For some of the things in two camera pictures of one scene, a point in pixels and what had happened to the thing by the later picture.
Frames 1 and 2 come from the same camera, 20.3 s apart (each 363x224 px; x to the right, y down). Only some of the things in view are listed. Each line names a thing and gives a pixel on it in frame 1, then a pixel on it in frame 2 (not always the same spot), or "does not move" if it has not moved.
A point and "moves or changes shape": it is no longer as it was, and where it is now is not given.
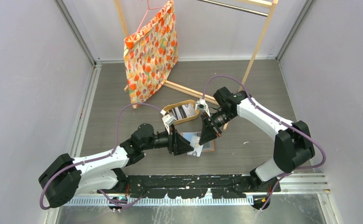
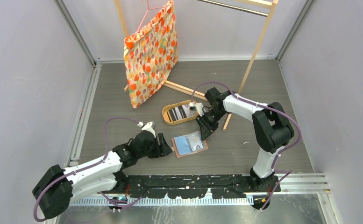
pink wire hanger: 148,9 does not move
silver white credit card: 195,143 moves or changes shape
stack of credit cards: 183,111 does not move
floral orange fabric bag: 150,54 does not move
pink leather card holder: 208,147 moves or changes shape
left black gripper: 177,143 -> 161,150
